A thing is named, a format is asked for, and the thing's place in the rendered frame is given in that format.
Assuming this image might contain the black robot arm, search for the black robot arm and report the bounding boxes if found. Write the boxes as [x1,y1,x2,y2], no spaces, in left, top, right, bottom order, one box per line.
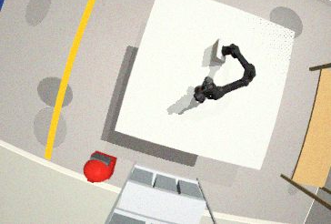
[194,44,256,102]

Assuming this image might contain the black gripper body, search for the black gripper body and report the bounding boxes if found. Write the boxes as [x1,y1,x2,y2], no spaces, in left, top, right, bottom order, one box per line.
[200,76,214,104]

